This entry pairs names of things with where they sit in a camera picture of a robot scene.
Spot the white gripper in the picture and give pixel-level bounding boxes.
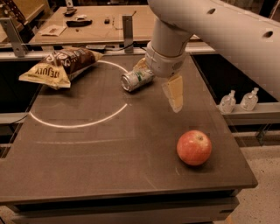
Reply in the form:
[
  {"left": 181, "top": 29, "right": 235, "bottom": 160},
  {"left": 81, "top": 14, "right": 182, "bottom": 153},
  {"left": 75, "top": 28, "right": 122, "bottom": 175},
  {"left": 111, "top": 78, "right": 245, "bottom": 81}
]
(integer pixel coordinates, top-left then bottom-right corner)
[{"left": 133, "top": 42, "right": 186, "bottom": 113}]

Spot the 7up soda can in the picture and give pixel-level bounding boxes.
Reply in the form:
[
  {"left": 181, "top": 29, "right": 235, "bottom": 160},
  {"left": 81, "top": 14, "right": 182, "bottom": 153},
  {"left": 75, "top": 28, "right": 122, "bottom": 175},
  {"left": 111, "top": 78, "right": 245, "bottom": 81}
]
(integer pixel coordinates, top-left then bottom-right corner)
[{"left": 121, "top": 69, "right": 155, "bottom": 92}]

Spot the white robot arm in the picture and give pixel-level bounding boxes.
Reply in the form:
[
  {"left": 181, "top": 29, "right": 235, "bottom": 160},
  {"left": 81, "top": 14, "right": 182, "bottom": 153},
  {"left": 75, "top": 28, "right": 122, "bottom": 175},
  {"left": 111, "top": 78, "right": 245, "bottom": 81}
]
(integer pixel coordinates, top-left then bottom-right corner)
[{"left": 145, "top": 0, "right": 280, "bottom": 101}]

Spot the clear sanitizer bottle left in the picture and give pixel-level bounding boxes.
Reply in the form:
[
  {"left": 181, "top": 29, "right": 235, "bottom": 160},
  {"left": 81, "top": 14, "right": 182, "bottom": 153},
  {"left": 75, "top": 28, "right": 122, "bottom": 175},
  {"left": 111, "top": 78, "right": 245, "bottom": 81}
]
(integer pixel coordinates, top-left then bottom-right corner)
[{"left": 219, "top": 90, "right": 236, "bottom": 114}]

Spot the clear sanitizer bottle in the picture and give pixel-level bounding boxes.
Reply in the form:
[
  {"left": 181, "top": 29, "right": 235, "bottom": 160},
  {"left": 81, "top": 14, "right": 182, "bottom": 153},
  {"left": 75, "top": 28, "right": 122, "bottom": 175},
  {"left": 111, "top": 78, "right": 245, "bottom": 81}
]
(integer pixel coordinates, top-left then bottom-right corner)
[
  {"left": 240, "top": 87, "right": 259, "bottom": 111},
  {"left": 219, "top": 90, "right": 236, "bottom": 114}
]

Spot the small black block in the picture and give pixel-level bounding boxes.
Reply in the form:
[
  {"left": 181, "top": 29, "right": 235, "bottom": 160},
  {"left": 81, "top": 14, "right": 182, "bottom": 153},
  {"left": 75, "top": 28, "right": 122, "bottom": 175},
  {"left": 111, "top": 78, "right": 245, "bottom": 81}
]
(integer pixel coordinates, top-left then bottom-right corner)
[{"left": 104, "top": 18, "right": 110, "bottom": 24}]

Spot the red apple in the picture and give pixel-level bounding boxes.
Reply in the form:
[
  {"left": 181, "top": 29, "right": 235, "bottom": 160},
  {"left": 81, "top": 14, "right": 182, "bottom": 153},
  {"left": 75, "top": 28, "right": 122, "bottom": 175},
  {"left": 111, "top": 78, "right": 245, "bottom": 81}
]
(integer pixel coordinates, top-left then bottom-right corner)
[{"left": 177, "top": 130, "right": 212, "bottom": 166}]

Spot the clear sanitizer bottle right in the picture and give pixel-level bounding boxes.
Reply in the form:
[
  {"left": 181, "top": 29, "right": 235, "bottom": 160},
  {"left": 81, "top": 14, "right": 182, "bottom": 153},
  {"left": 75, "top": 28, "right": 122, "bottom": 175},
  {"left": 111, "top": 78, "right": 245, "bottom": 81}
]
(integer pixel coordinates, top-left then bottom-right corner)
[{"left": 240, "top": 87, "right": 259, "bottom": 111}]

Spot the black tool on desk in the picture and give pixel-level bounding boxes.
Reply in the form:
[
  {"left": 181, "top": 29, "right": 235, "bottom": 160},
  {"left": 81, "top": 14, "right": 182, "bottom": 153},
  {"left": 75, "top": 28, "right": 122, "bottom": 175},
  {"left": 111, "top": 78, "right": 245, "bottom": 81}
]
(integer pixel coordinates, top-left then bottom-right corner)
[{"left": 66, "top": 19, "right": 93, "bottom": 27}]

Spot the brown yellow chip bag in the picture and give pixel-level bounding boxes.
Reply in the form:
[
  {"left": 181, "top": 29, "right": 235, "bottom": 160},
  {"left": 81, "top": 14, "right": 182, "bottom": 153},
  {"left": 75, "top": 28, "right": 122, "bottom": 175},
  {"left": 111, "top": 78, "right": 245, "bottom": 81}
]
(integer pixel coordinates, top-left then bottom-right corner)
[{"left": 18, "top": 47, "right": 103, "bottom": 89}]

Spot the dark device with stand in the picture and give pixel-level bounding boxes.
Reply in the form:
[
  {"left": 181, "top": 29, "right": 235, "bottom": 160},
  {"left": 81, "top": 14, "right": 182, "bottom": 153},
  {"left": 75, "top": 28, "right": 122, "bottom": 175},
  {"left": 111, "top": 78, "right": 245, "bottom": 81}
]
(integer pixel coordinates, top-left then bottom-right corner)
[{"left": 64, "top": 0, "right": 77, "bottom": 17}]

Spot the small paper card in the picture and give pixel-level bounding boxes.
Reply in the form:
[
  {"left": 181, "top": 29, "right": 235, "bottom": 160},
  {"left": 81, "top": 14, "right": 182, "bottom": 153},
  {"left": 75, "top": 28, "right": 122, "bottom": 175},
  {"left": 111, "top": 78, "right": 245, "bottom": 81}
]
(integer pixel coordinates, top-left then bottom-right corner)
[{"left": 39, "top": 24, "right": 66, "bottom": 37}]

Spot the middle metal bracket post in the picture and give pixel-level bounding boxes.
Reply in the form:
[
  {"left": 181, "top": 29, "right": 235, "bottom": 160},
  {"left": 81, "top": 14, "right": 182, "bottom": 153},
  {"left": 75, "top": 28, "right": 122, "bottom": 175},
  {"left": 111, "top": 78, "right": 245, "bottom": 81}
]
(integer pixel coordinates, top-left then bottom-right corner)
[{"left": 122, "top": 15, "right": 134, "bottom": 53}]

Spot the metal bracket post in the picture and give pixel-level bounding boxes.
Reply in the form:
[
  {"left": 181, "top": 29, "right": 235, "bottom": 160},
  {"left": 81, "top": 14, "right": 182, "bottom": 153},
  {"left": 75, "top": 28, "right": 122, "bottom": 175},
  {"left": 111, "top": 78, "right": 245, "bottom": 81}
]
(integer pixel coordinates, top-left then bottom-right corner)
[
  {"left": 122, "top": 15, "right": 134, "bottom": 53},
  {"left": 0, "top": 17, "right": 28, "bottom": 58}
]

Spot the left metal bracket post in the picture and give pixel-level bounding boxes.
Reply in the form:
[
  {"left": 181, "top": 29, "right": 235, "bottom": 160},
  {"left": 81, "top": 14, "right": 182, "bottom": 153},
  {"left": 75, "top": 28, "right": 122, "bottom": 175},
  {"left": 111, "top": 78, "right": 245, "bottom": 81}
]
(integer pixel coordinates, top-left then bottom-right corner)
[{"left": 0, "top": 17, "right": 28, "bottom": 58}]

